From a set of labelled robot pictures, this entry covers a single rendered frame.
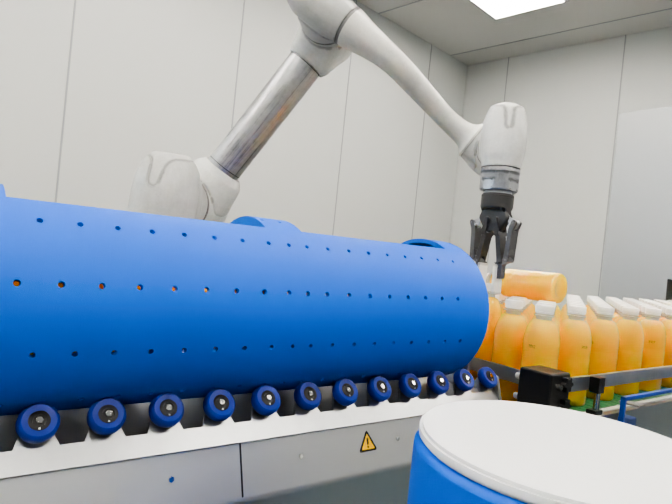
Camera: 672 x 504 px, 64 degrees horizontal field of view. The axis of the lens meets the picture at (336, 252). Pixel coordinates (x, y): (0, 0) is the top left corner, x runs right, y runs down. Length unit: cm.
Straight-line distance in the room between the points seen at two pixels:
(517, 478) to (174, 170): 109
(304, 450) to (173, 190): 73
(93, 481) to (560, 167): 537
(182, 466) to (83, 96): 311
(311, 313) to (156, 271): 23
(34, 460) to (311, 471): 38
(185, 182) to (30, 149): 227
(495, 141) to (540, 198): 449
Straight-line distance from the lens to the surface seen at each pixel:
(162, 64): 396
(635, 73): 577
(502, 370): 126
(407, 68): 139
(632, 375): 149
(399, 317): 91
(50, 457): 74
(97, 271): 68
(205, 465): 80
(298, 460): 87
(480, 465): 48
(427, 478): 51
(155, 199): 135
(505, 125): 132
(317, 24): 142
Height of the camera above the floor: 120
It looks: level
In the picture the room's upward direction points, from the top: 6 degrees clockwise
